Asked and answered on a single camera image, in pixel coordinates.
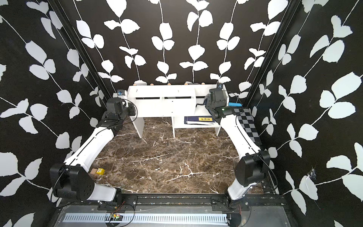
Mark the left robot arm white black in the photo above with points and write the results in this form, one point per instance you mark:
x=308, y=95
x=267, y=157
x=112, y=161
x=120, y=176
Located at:
x=70, y=180

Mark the white wooden bookshelf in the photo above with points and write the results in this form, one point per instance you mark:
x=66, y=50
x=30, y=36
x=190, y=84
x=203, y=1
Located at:
x=174, y=101

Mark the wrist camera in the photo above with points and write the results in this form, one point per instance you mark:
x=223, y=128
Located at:
x=220, y=85
x=121, y=93

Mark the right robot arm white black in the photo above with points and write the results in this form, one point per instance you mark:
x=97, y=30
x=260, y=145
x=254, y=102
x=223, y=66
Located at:
x=253, y=165

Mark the blue book yellow label top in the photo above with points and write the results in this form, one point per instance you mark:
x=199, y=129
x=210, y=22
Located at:
x=199, y=120

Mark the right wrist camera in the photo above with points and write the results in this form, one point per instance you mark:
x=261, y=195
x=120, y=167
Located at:
x=220, y=85

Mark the small yellow tan object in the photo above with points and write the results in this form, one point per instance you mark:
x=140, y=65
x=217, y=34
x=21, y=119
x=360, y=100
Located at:
x=98, y=171

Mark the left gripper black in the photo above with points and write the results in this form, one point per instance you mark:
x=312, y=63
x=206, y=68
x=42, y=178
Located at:
x=132, y=112

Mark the small green circuit board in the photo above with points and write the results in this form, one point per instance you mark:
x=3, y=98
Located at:
x=116, y=217

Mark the black white checkerboard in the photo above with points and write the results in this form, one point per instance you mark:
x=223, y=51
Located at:
x=247, y=122

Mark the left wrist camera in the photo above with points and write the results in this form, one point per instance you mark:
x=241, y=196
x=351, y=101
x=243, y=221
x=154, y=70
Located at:
x=121, y=93

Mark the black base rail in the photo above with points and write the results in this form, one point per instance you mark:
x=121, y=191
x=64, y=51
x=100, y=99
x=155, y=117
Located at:
x=217, y=202

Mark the blue plastic flashlight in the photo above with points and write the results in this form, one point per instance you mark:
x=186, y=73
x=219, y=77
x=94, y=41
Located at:
x=231, y=104

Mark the white perforated cable strip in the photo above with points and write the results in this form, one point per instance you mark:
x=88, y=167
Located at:
x=214, y=219

